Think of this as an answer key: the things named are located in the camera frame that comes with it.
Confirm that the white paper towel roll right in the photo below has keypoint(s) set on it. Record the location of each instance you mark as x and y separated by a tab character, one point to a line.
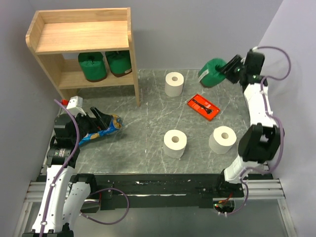
222	139

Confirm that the white paper towel roll front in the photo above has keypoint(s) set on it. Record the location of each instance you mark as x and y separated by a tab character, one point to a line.
174	143

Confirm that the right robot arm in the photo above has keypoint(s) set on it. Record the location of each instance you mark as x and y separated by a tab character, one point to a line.
263	138

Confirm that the white paper towel roll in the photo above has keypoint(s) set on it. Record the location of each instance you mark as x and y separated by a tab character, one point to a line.
174	84
222	139
174	143

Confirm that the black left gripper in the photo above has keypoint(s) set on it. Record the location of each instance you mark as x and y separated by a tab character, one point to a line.
102	120

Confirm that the wooden shelf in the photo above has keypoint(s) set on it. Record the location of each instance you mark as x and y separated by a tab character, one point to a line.
53	33

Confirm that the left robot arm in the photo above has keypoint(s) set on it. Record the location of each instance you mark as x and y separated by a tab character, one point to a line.
63	197

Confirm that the white paper towel roll back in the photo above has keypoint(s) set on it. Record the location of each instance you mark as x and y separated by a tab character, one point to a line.
174	84

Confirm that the blue chips bag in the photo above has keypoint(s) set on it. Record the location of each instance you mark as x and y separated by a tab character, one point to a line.
115	125

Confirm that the orange razor package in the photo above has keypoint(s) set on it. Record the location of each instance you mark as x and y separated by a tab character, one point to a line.
203	107

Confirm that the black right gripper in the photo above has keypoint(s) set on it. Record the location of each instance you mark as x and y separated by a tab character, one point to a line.
227	67

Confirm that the green roll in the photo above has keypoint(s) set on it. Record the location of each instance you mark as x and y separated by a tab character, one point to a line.
119	62
93	66
208	76

